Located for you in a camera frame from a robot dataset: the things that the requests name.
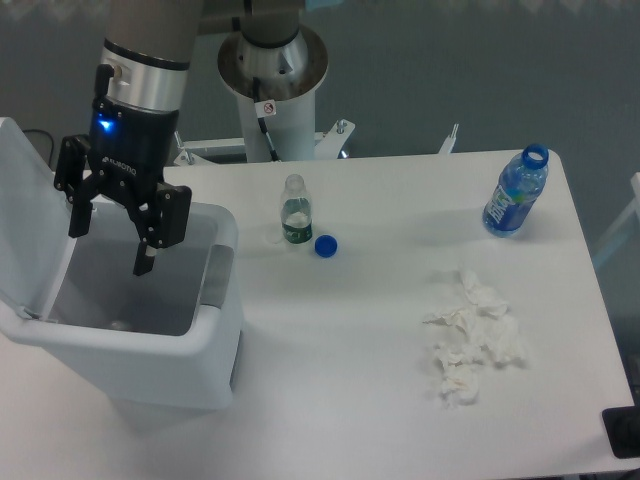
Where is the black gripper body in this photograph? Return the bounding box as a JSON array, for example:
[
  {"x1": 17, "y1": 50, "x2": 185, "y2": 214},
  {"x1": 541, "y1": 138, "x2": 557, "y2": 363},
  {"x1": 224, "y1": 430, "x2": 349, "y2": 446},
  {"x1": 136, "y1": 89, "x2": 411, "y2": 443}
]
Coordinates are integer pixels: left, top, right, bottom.
[{"x1": 89, "y1": 63, "x2": 179, "y2": 208}]

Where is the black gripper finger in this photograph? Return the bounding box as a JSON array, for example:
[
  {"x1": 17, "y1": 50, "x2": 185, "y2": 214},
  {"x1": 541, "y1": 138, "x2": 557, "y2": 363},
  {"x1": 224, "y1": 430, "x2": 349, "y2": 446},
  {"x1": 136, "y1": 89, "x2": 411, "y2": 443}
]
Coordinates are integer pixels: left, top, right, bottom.
[
  {"x1": 131, "y1": 182, "x2": 192, "y2": 276},
  {"x1": 54, "y1": 134, "x2": 97, "y2": 238}
]

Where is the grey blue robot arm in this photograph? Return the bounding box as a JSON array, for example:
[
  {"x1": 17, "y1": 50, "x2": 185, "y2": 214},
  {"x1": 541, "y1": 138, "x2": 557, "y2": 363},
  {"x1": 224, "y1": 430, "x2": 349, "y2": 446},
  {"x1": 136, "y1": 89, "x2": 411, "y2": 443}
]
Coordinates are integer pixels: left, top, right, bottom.
[{"x1": 54, "y1": 1, "x2": 307, "y2": 276}]

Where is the white trash can lid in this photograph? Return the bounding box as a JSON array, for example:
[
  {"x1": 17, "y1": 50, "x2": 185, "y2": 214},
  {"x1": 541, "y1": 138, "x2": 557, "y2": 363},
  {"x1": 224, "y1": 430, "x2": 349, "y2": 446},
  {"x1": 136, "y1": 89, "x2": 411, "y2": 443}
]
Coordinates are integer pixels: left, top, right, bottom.
[{"x1": 1, "y1": 117, "x2": 87, "y2": 325}]

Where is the white trash can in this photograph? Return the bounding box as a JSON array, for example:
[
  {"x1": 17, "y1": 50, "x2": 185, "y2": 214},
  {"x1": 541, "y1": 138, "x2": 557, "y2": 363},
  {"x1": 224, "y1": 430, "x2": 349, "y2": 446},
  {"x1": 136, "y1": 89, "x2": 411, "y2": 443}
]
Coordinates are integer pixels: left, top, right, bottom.
[{"x1": 1, "y1": 202, "x2": 244, "y2": 410}]

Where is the clear green label bottle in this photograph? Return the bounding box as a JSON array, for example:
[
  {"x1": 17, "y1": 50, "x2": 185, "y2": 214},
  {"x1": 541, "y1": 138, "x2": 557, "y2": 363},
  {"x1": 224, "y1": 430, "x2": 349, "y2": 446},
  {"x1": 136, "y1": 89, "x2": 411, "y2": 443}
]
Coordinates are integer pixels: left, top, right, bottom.
[{"x1": 280, "y1": 174, "x2": 313, "y2": 245}]

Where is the blue bottle cap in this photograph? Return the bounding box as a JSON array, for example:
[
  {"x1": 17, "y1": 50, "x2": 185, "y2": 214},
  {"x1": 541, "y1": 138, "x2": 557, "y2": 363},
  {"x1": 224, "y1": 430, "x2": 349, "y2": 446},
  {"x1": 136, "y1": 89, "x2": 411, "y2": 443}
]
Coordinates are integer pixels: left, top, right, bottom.
[{"x1": 314, "y1": 234, "x2": 338, "y2": 258}]

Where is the crumpled white tissue upper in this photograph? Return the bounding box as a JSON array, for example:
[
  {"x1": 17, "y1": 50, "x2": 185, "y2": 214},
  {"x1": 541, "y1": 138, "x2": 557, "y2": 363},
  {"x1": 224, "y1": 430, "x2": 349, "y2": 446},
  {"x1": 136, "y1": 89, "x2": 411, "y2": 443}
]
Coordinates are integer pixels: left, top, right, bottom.
[{"x1": 426, "y1": 269, "x2": 528, "y2": 371}]

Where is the crumpled white tissue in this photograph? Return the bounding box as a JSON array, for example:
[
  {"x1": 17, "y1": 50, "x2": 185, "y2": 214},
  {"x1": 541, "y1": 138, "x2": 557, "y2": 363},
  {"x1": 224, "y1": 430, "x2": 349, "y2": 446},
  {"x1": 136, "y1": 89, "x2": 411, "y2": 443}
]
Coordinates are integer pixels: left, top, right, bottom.
[
  {"x1": 436, "y1": 350, "x2": 479, "y2": 408},
  {"x1": 426, "y1": 269, "x2": 528, "y2": 371}
]

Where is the crumpled white tissue lower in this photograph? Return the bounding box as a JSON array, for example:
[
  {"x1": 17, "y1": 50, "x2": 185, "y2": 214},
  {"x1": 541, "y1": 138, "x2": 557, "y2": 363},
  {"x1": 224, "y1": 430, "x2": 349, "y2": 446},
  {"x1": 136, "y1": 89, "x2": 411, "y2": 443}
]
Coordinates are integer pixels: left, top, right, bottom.
[{"x1": 436, "y1": 350, "x2": 479, "y2": 408}]

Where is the blue plastic bottle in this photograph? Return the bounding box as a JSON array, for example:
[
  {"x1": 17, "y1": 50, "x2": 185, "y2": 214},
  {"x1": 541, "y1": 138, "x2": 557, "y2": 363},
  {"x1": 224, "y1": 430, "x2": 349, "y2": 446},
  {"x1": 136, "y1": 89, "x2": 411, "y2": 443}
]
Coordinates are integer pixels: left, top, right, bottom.
[{"x1": 482, "y1": 143, "x2": 549, "y2": 238}]

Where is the black device at edge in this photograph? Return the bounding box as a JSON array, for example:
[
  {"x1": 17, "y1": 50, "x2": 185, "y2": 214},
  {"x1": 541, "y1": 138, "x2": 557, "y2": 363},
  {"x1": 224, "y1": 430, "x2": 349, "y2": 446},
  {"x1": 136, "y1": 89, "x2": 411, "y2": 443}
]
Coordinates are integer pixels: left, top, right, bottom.
[{"x1": 602, "y1": 406, "x2": 639, "y2": 459}]

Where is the black floor cable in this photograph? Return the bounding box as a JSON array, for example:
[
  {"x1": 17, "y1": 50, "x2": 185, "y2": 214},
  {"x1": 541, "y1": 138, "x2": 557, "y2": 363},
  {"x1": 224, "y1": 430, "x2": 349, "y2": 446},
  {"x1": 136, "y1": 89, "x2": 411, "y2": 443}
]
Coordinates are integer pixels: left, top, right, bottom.
[{"x1": 22, "y1": 128, "x2": 56, "y2": 168}]

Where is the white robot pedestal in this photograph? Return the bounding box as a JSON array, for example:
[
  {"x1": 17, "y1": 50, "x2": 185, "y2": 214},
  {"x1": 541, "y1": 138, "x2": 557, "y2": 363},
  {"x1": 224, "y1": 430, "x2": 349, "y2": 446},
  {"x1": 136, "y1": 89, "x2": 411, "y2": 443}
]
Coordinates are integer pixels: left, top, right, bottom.
[{"x1": 218, "y1": 25, "x2": 328, "y2": 163}]

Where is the white metal frame bracket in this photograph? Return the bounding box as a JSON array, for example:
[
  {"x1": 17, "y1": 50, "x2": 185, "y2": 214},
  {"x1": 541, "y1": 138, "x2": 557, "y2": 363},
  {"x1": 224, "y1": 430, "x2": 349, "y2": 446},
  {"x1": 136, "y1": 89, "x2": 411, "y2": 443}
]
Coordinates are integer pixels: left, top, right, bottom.
[{"x1": 172, "y1": 118, "x2": 461, "y2": 167}]

